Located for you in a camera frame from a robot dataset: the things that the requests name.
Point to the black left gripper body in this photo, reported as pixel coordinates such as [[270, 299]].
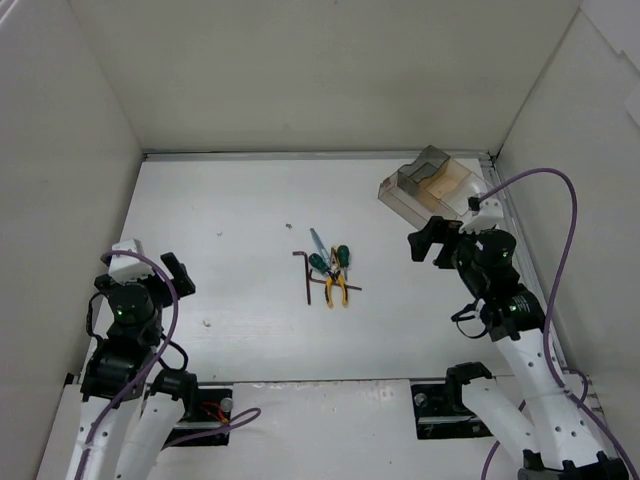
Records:
[[176, 279]]

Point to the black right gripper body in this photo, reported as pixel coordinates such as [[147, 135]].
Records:
[[442, 238]]

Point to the yellow handled pliers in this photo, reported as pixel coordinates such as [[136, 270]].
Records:
[[335, 275]]

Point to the green handled screwdriver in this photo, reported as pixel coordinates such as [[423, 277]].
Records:
[[343, 257]]

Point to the large brown hex key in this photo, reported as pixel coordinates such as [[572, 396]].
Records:
[[307, 273]]

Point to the blue utility knife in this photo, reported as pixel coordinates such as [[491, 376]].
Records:
[[322, 251]]

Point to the green stubby screwdriver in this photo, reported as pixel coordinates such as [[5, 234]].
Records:
[[319, 264]]

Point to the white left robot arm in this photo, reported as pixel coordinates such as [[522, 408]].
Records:
[[125, 420]]

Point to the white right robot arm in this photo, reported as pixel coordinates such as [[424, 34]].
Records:
[[552, 440]]

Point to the clear plastic compartment organizer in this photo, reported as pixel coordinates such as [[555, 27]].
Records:
[[434, 184]]

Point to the small brown hex key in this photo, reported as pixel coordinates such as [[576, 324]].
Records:
[[323, 280]]

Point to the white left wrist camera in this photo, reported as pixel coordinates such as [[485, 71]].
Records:
[[124, 269]]

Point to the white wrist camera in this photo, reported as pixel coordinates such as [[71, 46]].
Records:
[[481, 215], [124, 269]]

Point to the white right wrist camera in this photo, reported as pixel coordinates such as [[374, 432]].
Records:
[[481, 215]]

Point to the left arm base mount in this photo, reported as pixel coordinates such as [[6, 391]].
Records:
[[212, 409]]

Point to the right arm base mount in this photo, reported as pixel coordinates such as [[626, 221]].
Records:
[[437, 418]]

